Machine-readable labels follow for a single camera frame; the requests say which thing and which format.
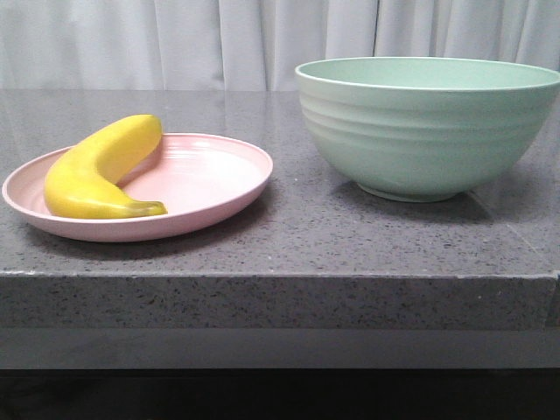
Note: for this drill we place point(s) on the pink plate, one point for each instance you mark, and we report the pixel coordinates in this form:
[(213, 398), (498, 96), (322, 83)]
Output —
[(202, 179)]

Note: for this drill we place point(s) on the white curtain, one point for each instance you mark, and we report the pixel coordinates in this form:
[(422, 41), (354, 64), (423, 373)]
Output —
[(253, 45)]

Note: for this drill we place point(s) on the yellow banana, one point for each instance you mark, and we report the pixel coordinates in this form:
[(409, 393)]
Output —
[(83, 182)]

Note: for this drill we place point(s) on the green bowl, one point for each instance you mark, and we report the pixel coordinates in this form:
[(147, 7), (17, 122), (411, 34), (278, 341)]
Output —
[(422, 129)]

